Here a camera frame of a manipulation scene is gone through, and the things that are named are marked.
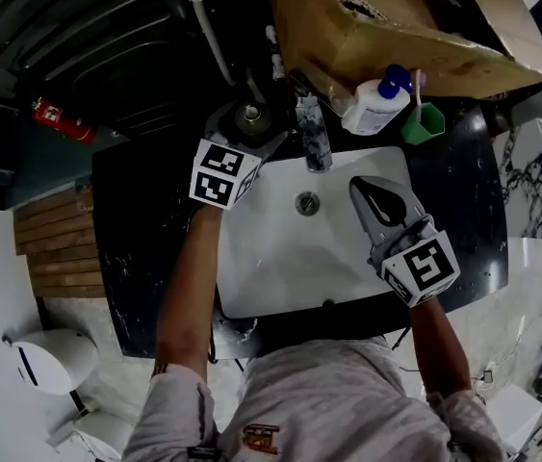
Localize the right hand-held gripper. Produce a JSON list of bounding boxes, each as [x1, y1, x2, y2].
[[348, 175, 461, 309]]

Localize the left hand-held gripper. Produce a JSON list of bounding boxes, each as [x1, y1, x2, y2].
[[189, 102, 292, 210]]

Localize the dark olive bottle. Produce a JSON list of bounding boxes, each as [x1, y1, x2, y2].
[[233, 101, 273, 138]]

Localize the person's left forearm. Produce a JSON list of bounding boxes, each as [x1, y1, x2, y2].
[[153, 204, 224, 380]]

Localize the person's right forearm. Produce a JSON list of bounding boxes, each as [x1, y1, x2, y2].
[[408, 295, 474, 399]]

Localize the black sink counter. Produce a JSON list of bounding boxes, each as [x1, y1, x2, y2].
[[90, 99, 511, 361]]

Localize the metal sink drain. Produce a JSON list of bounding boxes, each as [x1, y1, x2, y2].
[[294, 190, 322, 218]]

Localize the white sink basin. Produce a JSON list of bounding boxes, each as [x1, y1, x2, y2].
[[214, 145, 415, 321]]

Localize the marbled chrome faucet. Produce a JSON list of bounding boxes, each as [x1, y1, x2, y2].
[[289, 69, 335, 173]]

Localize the white pipe fittings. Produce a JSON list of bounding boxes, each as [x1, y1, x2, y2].
[[265, 24, 286, 82]]

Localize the green cup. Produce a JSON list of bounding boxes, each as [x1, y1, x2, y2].
[[400, 102, 447, 145]]

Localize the white blue-cap pump dispenser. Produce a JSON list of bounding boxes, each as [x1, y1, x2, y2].
[[340, 64, 415, 137]]

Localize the white pipe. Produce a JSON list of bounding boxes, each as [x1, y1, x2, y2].
[[190, 0, 237, 87]]

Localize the pink toothbrush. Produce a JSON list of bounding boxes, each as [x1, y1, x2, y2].
[[409, 67, 427, 117]]

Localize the marble patterned panel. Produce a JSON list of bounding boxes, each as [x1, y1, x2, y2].
[[493, 117, 542, 240]]

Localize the brown cardboard box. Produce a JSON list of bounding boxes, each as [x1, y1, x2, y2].
[[267, 0, 542, 101]]

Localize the red fire extinguisher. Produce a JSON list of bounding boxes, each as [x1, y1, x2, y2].
[[31, 95, 98, 145]]

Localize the dark ribbed panel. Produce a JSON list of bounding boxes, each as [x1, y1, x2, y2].
[[0, 0, 204, 137]]

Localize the person's grey patterned shirt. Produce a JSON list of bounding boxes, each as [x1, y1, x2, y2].
[[120, 335, 510, 462]]

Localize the wooden slat mat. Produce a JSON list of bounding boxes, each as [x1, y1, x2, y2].
[[13, 186, 109, 300]]

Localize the white box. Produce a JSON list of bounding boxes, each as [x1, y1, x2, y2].
[[483, 383, 542, 457]]

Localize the black cable under counter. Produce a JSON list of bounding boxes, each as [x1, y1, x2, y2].
[[206, 319, 247, 372]]

